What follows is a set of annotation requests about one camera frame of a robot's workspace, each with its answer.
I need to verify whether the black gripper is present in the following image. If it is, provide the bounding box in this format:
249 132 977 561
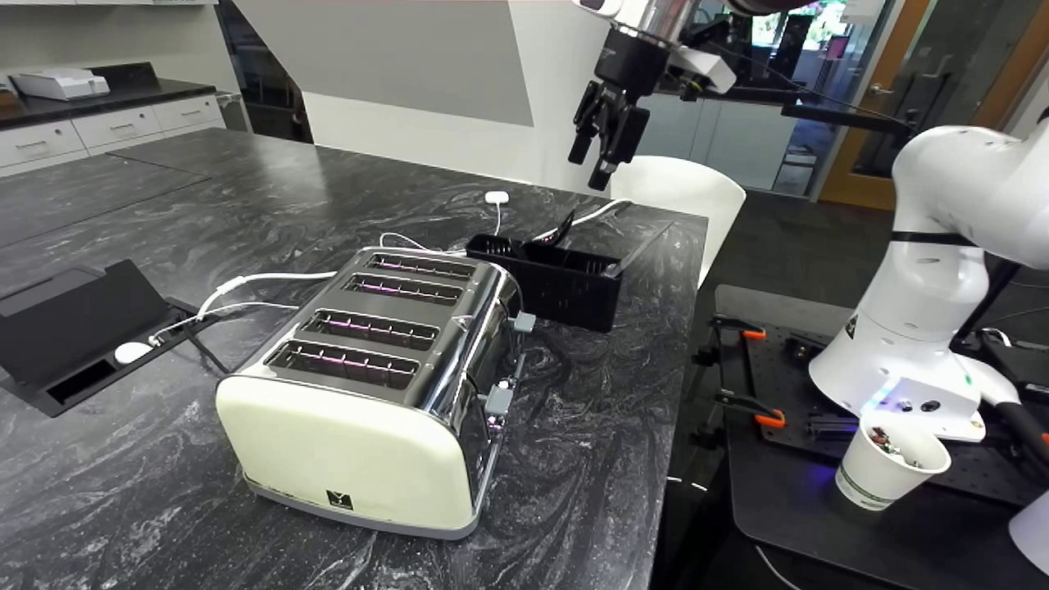
564 23 671 192

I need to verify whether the white round-backed chair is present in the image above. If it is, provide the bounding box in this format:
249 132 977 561
605 151 751 288

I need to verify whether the black utensil holder box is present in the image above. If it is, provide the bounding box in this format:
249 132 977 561
465 231 628 333

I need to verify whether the orange-tipped black clamp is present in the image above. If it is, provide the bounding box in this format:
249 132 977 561
714 387 795 435
697 317 774 369

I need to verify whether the cream and chrome toaster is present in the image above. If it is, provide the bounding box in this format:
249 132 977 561
213 243 532 543

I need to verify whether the black robot mounting board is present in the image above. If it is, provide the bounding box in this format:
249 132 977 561
697 283 1049 590

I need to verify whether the white paper cup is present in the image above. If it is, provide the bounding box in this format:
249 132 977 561
834 420 958 519

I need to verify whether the white drawer cabinet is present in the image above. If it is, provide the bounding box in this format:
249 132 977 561
0 62 230 180

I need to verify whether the white power plug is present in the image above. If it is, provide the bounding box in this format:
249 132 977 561
110 337 159 368

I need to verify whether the white desktop printer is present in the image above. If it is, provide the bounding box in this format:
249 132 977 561
6 65 115 106

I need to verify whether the black pop-up socket box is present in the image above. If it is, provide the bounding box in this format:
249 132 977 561
0 257 199 420

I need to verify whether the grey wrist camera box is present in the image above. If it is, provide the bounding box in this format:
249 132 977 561
669 42 741 99

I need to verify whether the thin white cable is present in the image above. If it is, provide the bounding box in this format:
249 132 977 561
375 186 517 257

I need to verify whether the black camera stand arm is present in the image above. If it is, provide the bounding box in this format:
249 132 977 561
751 62 954 143

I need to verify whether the thick white power cable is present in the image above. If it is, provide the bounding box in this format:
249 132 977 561
194 192 637 326

